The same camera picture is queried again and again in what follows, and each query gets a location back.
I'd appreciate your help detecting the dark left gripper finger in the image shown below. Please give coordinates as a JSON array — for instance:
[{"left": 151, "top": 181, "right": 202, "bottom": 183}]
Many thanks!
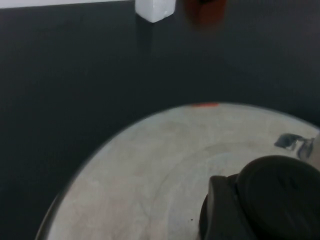
[{"left": 199, "top": 174, "right": 261, "bottom": 240}]

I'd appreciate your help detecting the white cube block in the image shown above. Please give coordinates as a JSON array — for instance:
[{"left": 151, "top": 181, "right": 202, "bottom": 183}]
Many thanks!
[{"left": 134, "top": 0, "right": 176, "bottom": 24}]

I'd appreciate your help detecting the red block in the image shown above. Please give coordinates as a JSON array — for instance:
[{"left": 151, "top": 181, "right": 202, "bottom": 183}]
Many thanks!
[{"left": 183, "top": 0, "right": 227, "bottom": 27}]

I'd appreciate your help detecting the pot lid with black knob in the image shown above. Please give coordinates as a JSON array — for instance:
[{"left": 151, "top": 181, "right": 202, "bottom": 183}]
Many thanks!
[{"left": 34, "top": 101, "right": 320, "bottom": 240}]

